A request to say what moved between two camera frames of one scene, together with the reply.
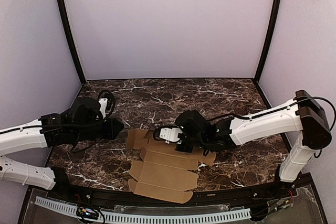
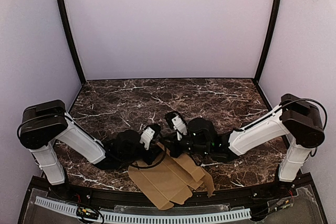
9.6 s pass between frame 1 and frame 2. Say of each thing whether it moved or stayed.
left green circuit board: stayed
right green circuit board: stayed
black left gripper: moved
